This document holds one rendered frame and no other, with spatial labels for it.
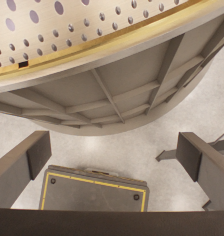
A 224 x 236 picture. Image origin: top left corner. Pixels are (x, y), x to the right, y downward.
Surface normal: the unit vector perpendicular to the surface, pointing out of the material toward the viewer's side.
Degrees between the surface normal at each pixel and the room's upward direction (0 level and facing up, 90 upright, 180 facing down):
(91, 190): 0
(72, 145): 0
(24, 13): 43
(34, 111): 0
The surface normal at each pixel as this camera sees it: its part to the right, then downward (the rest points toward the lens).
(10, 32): 0.03, 0.57
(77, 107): -0.13, -0.13
